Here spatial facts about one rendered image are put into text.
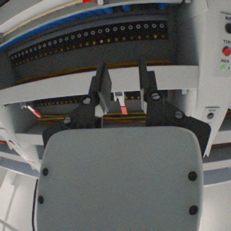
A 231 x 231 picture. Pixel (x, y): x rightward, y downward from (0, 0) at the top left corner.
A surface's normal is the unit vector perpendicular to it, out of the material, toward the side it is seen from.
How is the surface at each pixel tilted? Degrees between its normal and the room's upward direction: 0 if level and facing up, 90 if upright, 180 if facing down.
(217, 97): 90
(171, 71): 108
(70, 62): 90
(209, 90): 90
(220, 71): 90
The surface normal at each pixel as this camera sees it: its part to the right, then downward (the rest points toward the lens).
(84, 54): -0.12, 0.70
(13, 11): -0.17, 0.44
